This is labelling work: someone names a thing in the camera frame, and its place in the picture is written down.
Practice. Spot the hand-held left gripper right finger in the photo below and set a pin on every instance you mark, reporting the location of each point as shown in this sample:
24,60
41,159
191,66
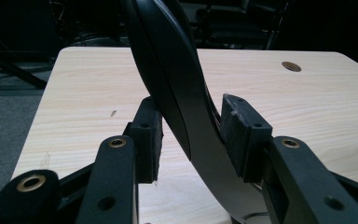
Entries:
245,140

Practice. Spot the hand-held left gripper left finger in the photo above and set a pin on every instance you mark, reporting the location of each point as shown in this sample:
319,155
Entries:
147,146

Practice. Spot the round brown table grommet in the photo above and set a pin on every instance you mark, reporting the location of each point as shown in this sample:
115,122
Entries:
291,66

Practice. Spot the black office chair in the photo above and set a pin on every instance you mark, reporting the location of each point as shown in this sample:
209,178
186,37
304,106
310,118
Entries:
236,28

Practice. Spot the black metal stand leg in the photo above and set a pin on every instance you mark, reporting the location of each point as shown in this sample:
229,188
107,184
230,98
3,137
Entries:
15,71

